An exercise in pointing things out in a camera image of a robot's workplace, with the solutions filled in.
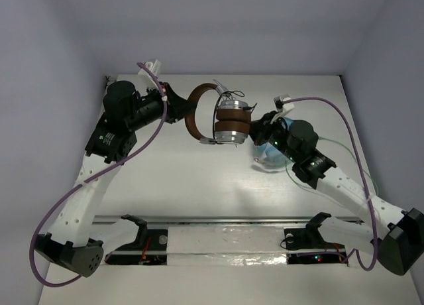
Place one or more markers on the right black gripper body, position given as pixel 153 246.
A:
pixel 275 134

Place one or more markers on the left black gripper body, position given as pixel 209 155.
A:
pixel 169 100

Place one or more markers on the brown silver headphones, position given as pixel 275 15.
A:
pixel 231 116

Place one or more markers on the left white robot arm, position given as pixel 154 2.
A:
pixel 128 124

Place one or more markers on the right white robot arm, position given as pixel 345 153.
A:
pixel 390 233

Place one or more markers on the light blue headphones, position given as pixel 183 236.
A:
pixel 268 157

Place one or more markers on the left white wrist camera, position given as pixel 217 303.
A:
pixel 149 72

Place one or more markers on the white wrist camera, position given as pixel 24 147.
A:
pixel 149 72
pixel 283 105

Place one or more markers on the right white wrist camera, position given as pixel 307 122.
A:
pixel 283 105

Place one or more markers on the aluminium rail front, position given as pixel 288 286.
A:
pixel 109 219

